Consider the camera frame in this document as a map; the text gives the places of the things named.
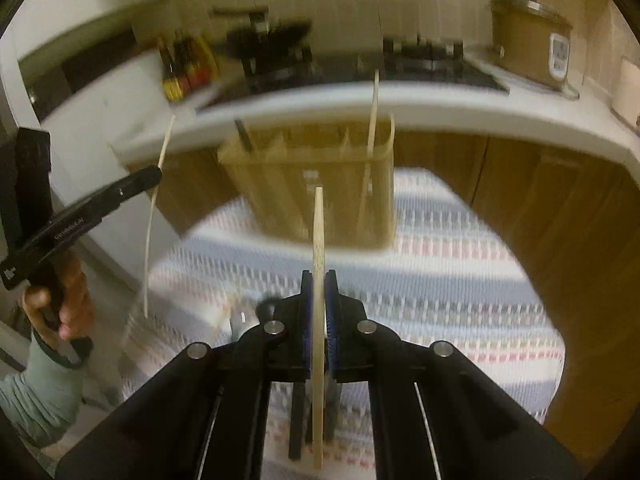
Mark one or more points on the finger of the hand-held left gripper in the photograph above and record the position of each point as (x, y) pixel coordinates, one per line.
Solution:
(131, 182)

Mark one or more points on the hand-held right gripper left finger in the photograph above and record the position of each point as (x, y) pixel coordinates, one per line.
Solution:
(307, 325)

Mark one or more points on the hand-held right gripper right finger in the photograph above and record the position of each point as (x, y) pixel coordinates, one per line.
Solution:
(331, 325)

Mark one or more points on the wooden chopstick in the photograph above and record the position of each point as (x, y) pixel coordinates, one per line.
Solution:
(372, 125)
(318, 240)
(151, 230)

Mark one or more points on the wooden utensil holder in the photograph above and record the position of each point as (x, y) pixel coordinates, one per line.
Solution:
(310, 180)

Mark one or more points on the person's left forearm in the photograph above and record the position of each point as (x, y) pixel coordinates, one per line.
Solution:
(40, 400)

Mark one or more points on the person's left hand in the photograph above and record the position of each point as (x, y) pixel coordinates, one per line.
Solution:
(75, 290)

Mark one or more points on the striped woven rug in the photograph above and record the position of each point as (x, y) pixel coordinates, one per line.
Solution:
(440, 300)

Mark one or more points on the red label sauce bottle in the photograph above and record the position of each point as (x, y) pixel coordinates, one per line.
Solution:
(195, 67)

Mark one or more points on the black frying pan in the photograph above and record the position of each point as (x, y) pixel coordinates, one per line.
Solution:
(270, 32)

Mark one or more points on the wooden cabinet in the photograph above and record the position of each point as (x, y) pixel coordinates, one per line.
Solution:
(550, 220)

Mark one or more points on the black gas stove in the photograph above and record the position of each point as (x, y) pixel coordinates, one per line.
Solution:
(350, 72)

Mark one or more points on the brown rice cooker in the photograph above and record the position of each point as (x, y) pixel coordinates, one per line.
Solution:
(530, 40)

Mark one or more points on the white wall socket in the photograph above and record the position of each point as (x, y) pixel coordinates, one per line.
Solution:
(627, 87)

